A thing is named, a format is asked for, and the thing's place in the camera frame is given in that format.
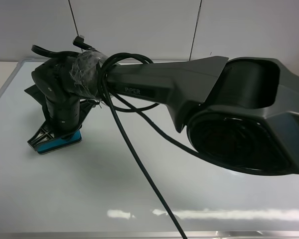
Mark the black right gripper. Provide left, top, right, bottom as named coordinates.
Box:
left=24, top=85, right=94, bottom=150

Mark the blue whiteboard eraser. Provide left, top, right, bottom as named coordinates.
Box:
left=36, top=131, right=82, bottom=155

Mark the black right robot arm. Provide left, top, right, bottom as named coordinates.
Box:
left=26, top=46, right=299, bottom=176

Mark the white framed whiteboard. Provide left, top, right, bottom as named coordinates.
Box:
left=0, top=61, right=299, bottom=239

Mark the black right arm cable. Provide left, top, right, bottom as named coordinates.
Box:
left=31, top=36, right=290, bottom=239

